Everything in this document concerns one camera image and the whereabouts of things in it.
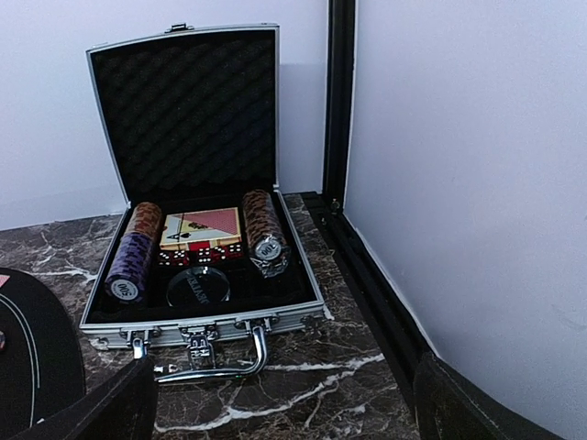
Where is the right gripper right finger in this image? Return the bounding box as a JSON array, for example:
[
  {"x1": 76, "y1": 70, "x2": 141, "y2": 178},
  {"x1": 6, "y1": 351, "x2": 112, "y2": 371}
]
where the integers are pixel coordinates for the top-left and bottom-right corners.
[{"x1": 414, "y1": 352, "x2": 558, "y2": 440}]

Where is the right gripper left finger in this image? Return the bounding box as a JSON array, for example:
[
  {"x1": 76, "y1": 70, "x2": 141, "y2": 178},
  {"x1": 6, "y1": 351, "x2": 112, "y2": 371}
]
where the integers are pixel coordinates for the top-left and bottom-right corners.
[{"x1": 17, "y1": 357, "x2": 159, "y2": 439}]

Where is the round black poker mat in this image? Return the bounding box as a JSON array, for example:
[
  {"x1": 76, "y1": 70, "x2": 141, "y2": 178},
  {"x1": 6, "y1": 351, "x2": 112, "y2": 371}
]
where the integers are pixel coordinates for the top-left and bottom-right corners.
[{"x1": 1, "y1": 268, "x2": 86, "y2": 439}]

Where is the purple chip row in case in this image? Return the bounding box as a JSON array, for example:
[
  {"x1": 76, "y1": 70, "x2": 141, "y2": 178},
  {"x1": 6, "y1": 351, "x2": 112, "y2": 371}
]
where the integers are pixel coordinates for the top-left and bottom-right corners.
[{"x1": 105, "y1": 232, "x2": 155, "y2": 303}]

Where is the clear round dealer puck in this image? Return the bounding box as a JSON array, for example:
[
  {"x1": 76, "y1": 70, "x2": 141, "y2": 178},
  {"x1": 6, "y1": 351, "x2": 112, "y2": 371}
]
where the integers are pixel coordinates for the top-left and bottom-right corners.
[{"x1": 166, "y1": 266, "x2": 231, "y2": 307}]

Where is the aluminium poker chip case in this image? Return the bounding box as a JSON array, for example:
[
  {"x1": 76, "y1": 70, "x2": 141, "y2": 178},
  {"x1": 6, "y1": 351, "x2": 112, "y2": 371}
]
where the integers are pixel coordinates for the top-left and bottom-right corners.
[{"x1": 80, "y1": 23, "x2": 325, "y2": 385}]

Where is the red dice row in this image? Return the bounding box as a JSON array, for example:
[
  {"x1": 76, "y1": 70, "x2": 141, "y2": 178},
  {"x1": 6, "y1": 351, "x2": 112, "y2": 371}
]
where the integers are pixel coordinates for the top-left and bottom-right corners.
[{"x1": 157, "y1": 242, "x2": 244, "y2": 267}]

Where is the red card box in case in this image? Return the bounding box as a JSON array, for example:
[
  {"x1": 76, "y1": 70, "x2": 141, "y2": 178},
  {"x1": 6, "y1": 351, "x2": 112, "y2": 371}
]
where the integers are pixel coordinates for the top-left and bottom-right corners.
[{"x1": 160, "y1": 207, "x2": 242, "y2": 250}]

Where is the orange chip row in case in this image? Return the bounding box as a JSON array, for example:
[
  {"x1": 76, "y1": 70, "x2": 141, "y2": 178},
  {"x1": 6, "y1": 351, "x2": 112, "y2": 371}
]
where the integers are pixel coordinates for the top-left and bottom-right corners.
[{"x1": 125, "y1": 202, "x2": 162, "y2": 239}]

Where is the brown wrapped chip row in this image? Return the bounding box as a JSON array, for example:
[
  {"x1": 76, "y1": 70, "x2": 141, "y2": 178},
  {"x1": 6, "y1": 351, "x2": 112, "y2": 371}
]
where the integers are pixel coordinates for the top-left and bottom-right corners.
[{"x1": 242, "y1": 190, "x2": 291, "y2": 278}]

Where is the right black frame post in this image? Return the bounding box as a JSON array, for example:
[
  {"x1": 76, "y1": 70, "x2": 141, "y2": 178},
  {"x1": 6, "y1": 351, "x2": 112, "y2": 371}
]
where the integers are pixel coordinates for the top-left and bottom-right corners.
[{"x1": 322, "y1": 0, "x2": 356, "y2": 212}]

